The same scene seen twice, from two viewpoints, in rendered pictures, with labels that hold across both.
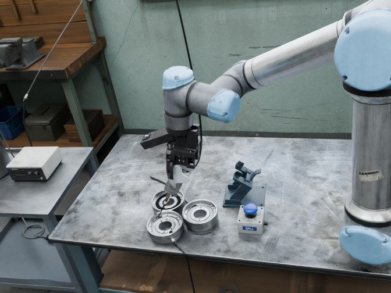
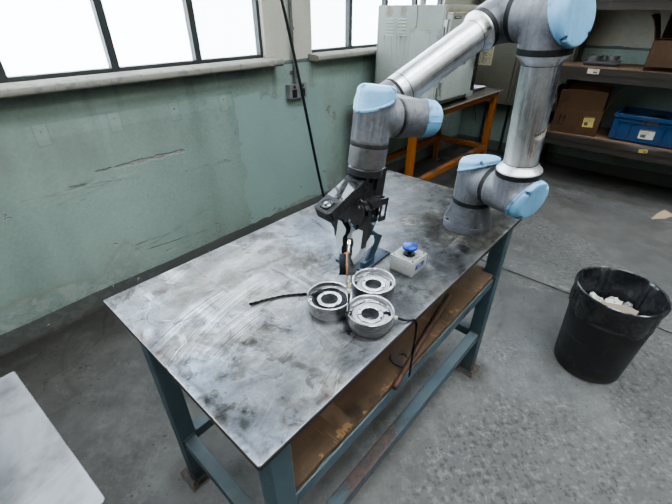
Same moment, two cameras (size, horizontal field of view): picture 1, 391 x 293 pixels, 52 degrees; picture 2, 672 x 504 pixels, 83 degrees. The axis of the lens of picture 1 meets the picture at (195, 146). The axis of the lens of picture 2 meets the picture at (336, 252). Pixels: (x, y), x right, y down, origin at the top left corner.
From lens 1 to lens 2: 1.03 m
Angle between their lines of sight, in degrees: 55
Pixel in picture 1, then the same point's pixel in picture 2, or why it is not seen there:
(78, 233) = (290, 415)
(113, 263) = not seen: hidden behind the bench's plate
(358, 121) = (545, 85)
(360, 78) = (574, 36)
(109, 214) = (280, 366)
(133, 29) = not seen: outside the picture
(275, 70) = (433, 76)
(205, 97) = (422, 107)
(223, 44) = (54, 174)
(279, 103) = (154, 230)
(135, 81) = not seen: outside the picture
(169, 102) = (382, 128)
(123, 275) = (304, 449)
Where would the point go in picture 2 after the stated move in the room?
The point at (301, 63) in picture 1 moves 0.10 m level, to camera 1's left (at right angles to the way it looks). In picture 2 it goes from (454, 63) to (447, 68)
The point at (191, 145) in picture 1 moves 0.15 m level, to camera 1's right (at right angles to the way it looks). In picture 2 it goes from (379, 190) to (398, 167)
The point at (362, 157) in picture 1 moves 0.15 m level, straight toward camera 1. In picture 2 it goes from (541, 119) to (611, 132)
